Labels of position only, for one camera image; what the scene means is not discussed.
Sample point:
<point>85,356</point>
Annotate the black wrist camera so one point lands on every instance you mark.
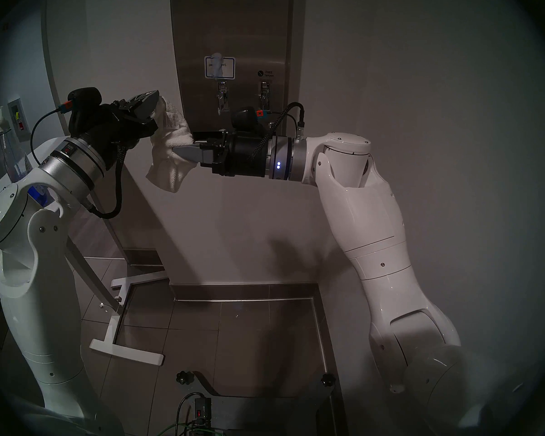
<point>245,119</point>
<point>85,108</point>

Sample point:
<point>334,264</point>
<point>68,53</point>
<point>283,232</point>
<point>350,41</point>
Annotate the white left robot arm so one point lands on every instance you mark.
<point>32,280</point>

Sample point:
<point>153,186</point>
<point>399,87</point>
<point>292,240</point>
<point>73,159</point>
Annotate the grey metal base plate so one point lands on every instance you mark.
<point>263,412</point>

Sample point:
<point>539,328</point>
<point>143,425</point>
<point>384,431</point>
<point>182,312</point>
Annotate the white table with frame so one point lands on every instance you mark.
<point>131,353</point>

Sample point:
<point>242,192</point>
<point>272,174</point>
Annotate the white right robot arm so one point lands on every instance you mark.
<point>372,203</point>

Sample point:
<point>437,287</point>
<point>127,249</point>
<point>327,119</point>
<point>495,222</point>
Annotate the white foam smear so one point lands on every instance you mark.
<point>217,62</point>

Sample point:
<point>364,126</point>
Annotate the white wall box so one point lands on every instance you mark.
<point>20,121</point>

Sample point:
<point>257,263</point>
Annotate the black box red switch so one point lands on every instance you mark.
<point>203,410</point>

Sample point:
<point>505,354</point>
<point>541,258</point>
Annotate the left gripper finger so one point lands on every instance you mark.
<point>141,103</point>
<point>146,127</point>

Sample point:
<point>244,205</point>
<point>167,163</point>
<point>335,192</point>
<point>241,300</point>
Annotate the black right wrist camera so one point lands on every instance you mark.
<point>245,119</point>

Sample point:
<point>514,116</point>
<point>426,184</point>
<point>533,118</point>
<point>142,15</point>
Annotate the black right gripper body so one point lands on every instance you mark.
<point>245,158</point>

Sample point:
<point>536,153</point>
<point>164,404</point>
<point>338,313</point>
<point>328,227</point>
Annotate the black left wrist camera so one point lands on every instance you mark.
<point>85,108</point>

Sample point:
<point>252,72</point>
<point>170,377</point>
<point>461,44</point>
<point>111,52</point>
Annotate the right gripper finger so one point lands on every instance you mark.
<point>209,136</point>
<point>200,154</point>

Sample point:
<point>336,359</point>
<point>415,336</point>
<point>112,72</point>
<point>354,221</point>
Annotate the white terry cloth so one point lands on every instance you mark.
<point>168,171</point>

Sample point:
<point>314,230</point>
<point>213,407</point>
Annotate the stainless steel wall dispenser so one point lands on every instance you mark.
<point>231,31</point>

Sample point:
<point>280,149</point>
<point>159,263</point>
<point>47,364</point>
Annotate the black star knob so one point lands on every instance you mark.
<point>328,379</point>
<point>184,378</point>

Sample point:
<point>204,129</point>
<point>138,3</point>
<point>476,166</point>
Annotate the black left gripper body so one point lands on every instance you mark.
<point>113,131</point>

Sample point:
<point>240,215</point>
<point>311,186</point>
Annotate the clear spray bottle blue liquid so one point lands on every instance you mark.
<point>13,160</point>

